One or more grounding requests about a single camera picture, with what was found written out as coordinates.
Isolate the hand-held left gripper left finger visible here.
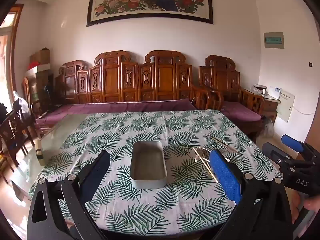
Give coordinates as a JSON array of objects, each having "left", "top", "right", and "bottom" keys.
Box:
[{"left": 26, "top": 150, "right": 112, "bottom": 240}]

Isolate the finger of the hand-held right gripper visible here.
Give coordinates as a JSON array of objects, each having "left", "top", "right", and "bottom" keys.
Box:
[
  {"left": 262, "top": 142, "right": 300, "bottom": 167},
  {"left": 282, "top": 134, "right": 320, "bottom": 159}
]

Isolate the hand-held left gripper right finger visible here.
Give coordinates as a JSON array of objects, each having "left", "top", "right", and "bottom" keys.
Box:
[{"left": 209, "top": 149, "right": 293, "bottom": 240}]

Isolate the brown wooden chopstick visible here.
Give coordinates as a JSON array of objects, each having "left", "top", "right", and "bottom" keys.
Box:
[{"left": 209, "top": 135, "right": 241, "bottom": 153}]

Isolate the white spoon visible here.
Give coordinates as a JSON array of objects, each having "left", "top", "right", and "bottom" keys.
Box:
[{"left": 192, "top": 146, "right": 210, "bottom": 162}]

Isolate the metal tray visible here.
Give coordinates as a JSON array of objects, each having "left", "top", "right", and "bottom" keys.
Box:
[{"left": 129, "top": 140, "right": 167, "bottom": 188}]

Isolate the person's right hand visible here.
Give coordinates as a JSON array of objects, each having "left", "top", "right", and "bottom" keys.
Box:
[{"left": 291, "top": 192, "right": 320, "bottom": 224}]

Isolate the grey plastic bag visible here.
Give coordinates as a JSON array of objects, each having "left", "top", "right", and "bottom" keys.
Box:
[{"left": 260, "top": 116, "right": 275, "bottom": 137}]

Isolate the wooden side table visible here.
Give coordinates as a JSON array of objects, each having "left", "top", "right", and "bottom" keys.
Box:
[{"left": 244, "top": 87, "right": 280, "bottom": 124}]

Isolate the purple armchair cushion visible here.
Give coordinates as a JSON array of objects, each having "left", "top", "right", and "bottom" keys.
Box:
[{"left": 220, "top": 101, "right": 262, "bottom": 122}]

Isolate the white tissue box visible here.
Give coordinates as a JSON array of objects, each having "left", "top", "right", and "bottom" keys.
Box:
[{"left": 252, "top": 84, "right": 268, "bottom": 94}]

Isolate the small pale box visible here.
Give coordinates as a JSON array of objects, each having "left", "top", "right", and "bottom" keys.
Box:
[{"left": 35, "top": 139, "right": 45, "bottom": 166}]

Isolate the long purple sofa cushion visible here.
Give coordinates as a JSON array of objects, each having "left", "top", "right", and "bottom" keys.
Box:
[{"left": 35, "top": 98, "right": 198, "bottom": 130}]

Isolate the leaf print tablecloth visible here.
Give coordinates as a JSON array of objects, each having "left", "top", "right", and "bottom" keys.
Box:
[{"left": 28, "top": 109, "right": 287, "bottom": 238}]

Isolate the carved wooden armchair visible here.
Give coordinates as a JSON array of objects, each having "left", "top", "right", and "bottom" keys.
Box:
[{"left": 199, "top": 54, "right": 265, "bottom": 143}]

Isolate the dark wooden dining chair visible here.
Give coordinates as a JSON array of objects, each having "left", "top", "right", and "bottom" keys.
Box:
[{"left": 0, "top": 110, "right": 35, "bottom": 183}]

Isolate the long carved wooden sofa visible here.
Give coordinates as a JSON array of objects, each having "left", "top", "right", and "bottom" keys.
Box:
[{"left": 35, "top": 50, "right": 224, "bottom": 140}]

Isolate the clear plastic bag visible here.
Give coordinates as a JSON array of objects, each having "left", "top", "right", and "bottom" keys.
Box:
[{"left": 12, "top": 90, "right": 30, "bottom": 120}]

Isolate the dark cloth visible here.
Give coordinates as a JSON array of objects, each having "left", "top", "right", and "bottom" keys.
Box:
[{"left": 0, "top": 102, "right": 10, "bottom": 125}]

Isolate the white box with red flowers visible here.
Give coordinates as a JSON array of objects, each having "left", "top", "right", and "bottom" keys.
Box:
[{"left": 24, "top": 61, "right": 52, "bottom": 77}]

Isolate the framed peacock flower painting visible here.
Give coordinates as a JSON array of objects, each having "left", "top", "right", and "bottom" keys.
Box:
[{"left": 86, "top": 0, "right": 214, "bottom": 27}]

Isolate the white metal wall panel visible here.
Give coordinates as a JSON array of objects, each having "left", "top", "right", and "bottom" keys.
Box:
[{"left": 276, "top": 92, "right": 295, "bottom": 123}]

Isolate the grey wall electrical box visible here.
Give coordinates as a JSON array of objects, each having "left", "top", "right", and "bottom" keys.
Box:
[{"left": 264, "top": 32, "right": 285, "bottom": 49}]

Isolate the wooden window frame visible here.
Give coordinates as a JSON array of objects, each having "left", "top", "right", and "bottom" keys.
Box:
[{"left": 0, "top": 4, "right": 24, "bottom": 108}]

